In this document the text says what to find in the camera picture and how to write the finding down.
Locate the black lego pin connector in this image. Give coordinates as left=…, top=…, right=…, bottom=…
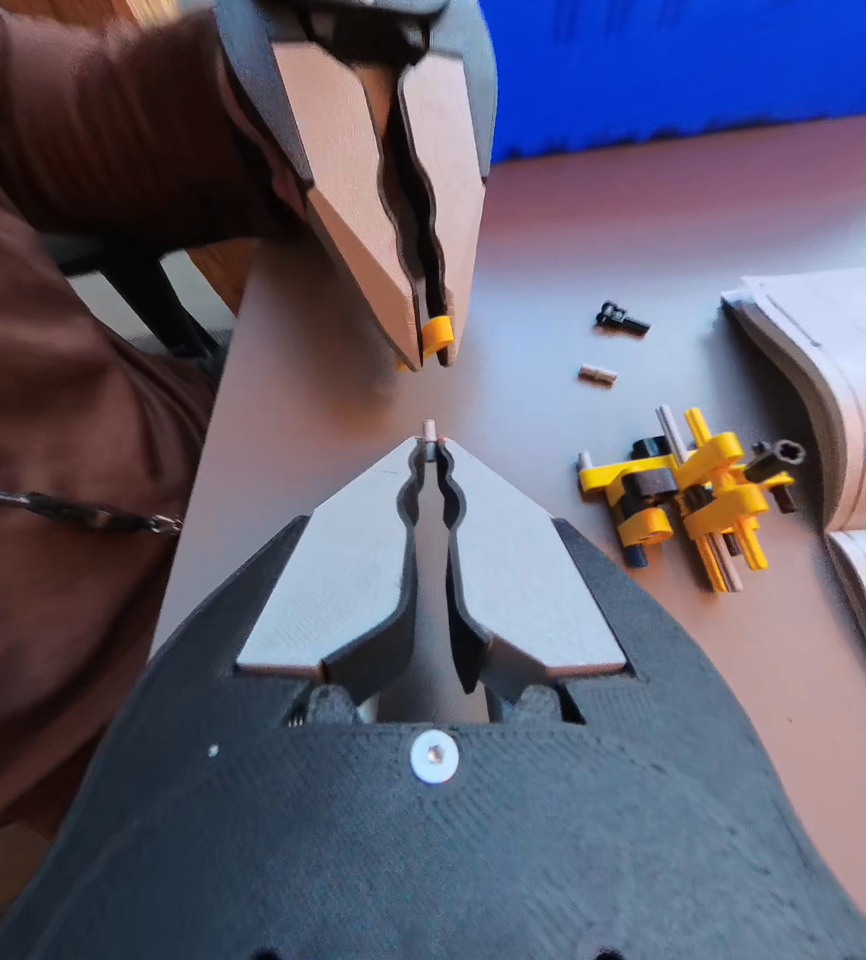
left=595, top=300, right=652, bottom=337

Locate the black chair frame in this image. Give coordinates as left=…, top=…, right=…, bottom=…
left=39, top=231, right=235, bottom=376

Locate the blue plastic bin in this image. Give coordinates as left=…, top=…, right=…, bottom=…
left=478, top=0, right=866, bottom=165

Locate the yellow lego vehicle assembly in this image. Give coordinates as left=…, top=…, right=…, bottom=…
left=575, top=405, right=809, bottom=595

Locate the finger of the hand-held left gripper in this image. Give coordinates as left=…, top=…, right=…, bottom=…
left=270, top=41, right=428, bottom=374
left=397, top=51, right=488, bottom=370

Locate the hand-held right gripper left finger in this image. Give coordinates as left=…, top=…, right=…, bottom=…
left=235, top=437, right=426, bottom=706

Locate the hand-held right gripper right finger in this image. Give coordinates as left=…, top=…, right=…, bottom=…
left=435, top=437, right=630, bottom=705

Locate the person's brown shirt torso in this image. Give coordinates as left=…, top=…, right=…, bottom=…
left=0, top=135, right=218, bottom=852

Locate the person's left forearm brown sleeve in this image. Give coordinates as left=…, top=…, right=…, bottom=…
left=0, top=0, right=310, bottom=252

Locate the yellow lego beam with holes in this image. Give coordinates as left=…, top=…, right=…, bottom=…
left=395, top=315, right=455, bottom=372

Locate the black cord with metal clip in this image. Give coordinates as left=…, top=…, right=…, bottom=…
left=0, top=466, right=183, bottom=538

